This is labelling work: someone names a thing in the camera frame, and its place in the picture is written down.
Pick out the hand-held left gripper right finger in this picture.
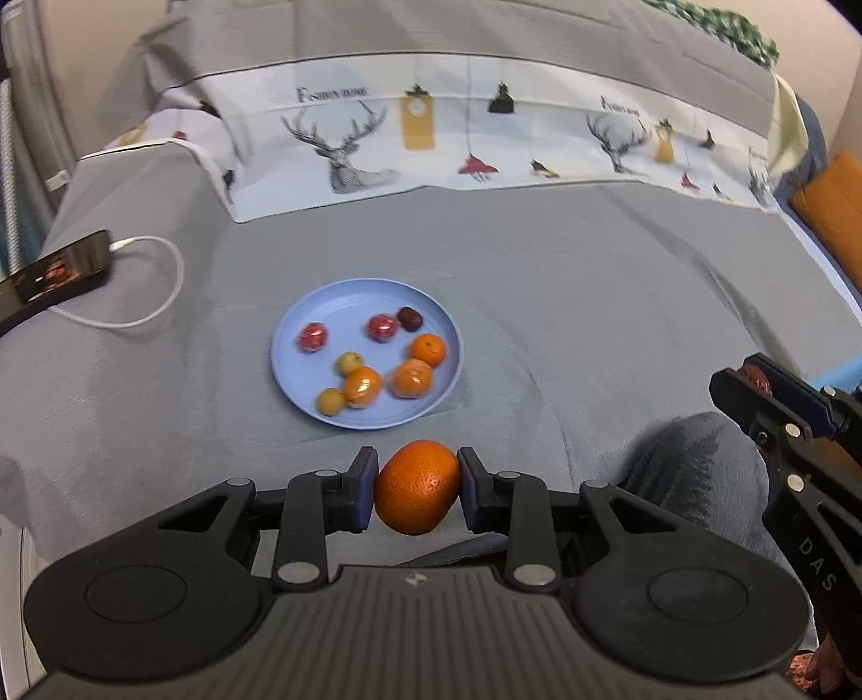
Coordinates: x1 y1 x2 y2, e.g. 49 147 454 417
457 445 683 590

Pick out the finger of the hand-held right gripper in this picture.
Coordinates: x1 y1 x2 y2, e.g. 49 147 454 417
744 353 843 435
709 367 809 442

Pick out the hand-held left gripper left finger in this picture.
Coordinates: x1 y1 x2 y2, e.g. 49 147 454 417
157 445 380 588

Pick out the large bare orange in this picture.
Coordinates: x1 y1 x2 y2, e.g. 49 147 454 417
373 439 462 537

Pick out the plastic-wrapped orange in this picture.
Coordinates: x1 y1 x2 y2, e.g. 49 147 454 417
390 358 435 400
343 365 384 409

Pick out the small bare orange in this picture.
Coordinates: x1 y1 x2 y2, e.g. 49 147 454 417
410 334 448 369

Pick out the blue plate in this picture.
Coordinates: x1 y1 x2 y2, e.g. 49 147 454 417
270 278 466 431

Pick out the person's grey trouser leg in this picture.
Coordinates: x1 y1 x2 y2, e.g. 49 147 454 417
397 411 804 588

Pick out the blue cloth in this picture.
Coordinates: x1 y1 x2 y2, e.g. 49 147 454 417
773 101 862 317

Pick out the orange cushion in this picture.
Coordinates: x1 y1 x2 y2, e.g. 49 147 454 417
788 149 862 271

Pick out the deer printed white cloth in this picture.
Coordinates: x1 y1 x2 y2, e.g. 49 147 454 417
101 50 810 225

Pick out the green knitted blanket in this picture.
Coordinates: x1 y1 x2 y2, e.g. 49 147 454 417
643 0 780 66

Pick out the black smartphone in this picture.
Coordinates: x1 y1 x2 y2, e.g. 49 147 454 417
0 229 115 306

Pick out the white striped cloth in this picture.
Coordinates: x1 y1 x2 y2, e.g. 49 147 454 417
0 79 58 277

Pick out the white charging cable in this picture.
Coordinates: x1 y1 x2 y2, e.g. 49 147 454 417
52 235 187 330

